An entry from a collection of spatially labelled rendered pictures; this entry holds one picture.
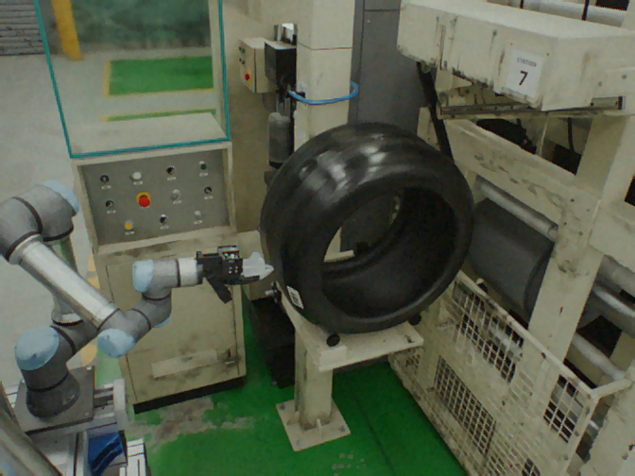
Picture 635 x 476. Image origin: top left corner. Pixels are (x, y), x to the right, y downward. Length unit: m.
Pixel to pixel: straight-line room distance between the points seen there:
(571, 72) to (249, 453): 1.91
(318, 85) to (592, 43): 0.73
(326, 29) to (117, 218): 1.03
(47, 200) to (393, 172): 0.87
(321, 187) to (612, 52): 0.67
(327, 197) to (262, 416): 1.50
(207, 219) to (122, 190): 0.34
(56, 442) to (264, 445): 0.97
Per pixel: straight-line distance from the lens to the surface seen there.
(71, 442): 1.77
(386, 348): 1.68
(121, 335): 1.29
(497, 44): 1.25
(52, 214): 1.45
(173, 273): 1.31
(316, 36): 1.52
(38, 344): 1.62
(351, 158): 1.26
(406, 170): 1.28
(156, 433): 2.53
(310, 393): 2.26
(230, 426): 2.50
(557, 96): 1.18
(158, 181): 1.97
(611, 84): 1.22
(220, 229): 2.08
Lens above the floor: 1.94
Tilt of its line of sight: 31 degrees down
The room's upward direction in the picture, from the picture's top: 2 degrees clockwise
